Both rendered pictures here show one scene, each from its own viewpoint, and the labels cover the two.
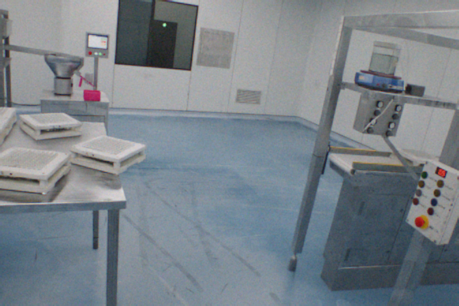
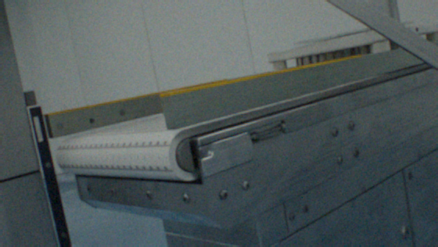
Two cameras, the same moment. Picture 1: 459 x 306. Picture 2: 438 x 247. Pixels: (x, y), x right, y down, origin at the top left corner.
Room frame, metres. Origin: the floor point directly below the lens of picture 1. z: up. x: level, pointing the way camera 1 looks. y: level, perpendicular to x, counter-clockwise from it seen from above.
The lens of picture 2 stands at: (1.49, -0.54, 0.94)
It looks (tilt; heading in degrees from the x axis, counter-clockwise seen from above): 5 degrees down; 333
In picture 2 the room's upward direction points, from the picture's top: 11 degrees counter-clockwise
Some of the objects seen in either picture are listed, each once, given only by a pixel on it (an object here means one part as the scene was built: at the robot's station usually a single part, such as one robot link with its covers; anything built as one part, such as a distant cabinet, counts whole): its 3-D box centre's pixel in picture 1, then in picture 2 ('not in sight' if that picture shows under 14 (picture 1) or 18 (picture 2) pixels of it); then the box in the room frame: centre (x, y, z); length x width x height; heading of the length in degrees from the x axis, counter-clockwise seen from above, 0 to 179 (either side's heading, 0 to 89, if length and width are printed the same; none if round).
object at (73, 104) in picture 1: (74, 131); not in sight; (3.47, 1.60, 0.38); 0.63 x 0.57 x 0.76; 117
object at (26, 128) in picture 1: (50, 129); not in sight; (1.79, 0.96, 0.90); 0.24 x 0.24 x 0.02; 49
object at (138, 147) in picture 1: (109, 147); not in sight; (1.49, 0.53, 0.95); 0.25 x 0.24 x 0.02; 167
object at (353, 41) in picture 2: (419, 156); (355, 41); (2.17, -1.22, 0.96); 0.25 x 0.24 x 0.02; 15
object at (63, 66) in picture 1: (70, 75); not in sight; (3.49, 1.67, 0.95); 0.49 x 0.36 x 0.37; 117
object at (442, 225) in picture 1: (437, 201); not in sight; (1.18, -0.78, 1.04); 0.17 x 0.06 x 0.26; 15
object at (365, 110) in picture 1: (378, 115); not in sight; (1.93, -0.78, 1.21); 0.22 x 0.11 x 0.20; 105
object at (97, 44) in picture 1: (96, 63); not in sight; (3.69, 1.48, 1.07); 0.23 x 0.10 x 0.62; 117
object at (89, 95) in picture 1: (91, 95); not in sight; (3.36, 1.38, 0.80); 0.16 x 0.12 x 0.09; 117
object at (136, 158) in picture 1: (108, 158); not in sight; (1.49, 0.53, 0.90); 0.24 x 0.24 x 0.02; 77
